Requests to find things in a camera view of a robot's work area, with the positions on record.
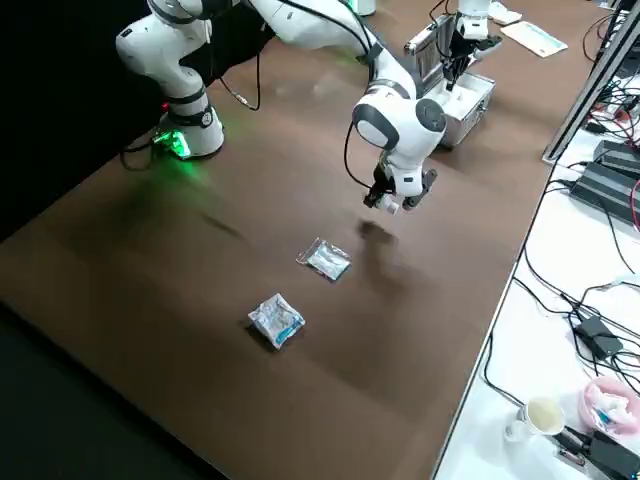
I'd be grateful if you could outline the aluminium first-aid case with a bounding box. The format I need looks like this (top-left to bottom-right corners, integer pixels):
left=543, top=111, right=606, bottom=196
left=403, top=13, right=498, bottom=150

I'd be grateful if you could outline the black desk cable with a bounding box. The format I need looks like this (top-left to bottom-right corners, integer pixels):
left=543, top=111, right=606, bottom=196
left=482, top=329, right=527, bottom=407

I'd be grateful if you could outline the black marker pen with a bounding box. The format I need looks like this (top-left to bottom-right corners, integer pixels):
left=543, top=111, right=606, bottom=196
left=551, top=425, right=594, bottom=452

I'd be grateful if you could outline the pink bowl with tissues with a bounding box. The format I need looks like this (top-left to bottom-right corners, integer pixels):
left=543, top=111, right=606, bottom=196
left=579, top=375, right=640, bottom=442

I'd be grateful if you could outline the black flat device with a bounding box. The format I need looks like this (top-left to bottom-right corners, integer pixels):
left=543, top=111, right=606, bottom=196
left=582, top=428, right=640, bottom=480

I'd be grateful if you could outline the white side desk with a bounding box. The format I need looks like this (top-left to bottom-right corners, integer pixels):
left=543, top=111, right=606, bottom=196
left=432, top=0, right=640, bottom=480

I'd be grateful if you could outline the clear teal bandage packet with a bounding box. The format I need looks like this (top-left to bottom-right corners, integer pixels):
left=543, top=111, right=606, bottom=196
left=295, top=236, right=353, bottom=282

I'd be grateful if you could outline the large black power supply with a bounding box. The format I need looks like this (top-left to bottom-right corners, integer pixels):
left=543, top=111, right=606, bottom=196
left=569, top=160, right=640, bottom=227

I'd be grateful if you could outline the black power adapter brick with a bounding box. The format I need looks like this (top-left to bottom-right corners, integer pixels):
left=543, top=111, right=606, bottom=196
left=572, top=314, right=624, bottom=359

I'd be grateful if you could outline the aluminium frame post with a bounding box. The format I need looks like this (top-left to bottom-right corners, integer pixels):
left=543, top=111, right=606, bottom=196
left=541, top=0, right=640, bottom=164

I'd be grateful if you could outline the long white blue flat packet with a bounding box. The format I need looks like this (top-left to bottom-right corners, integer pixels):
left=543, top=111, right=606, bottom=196
left=499, top=20, right=570, bottom=59

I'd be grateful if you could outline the black arm base cable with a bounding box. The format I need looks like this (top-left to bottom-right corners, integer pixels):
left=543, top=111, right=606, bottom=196
left=119, top=134, right=162, bottom=174

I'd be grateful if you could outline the white plastic hinged box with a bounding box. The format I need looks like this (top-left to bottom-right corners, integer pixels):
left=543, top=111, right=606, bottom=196
left=487, top=0, right=524, bottom=26

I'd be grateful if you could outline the crumpled white gauze packet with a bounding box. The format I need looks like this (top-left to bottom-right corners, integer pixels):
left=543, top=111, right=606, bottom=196
left=246, top=292, right=307, bottom=350

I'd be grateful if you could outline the small black power supply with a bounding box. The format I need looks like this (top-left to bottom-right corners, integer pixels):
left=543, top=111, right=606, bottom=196
left=592, top=138, right=640, bottom=174

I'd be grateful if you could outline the white paper cup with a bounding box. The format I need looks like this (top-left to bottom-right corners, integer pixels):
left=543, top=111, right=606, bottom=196
left=503, top=396, right=568, bottom=444

